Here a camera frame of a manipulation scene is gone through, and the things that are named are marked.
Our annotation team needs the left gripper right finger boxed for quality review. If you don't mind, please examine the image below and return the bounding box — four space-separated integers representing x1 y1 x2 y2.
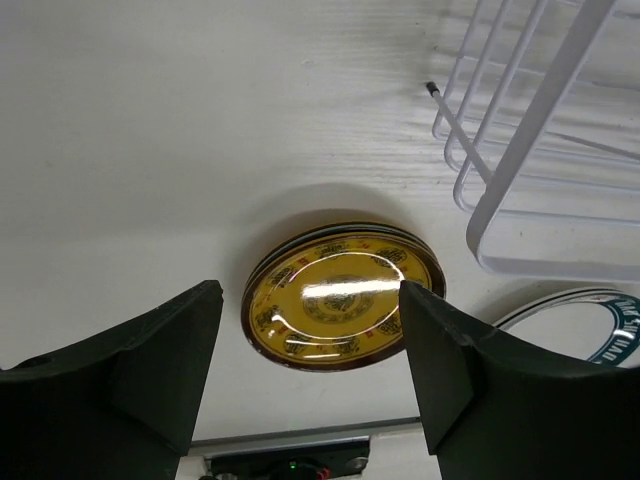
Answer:
399 281 639 479

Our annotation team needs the amber patterned plate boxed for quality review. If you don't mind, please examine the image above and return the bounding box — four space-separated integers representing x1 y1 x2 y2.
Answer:
241 240 427 372

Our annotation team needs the aluminium front rail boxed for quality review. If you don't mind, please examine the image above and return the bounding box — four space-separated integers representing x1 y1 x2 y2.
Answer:
189 417 422 456

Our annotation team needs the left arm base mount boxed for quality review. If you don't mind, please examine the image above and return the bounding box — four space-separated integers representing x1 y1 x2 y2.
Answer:
201 438 370 480

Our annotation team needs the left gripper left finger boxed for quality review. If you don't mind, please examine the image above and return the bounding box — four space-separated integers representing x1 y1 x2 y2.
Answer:
1 280 223 479

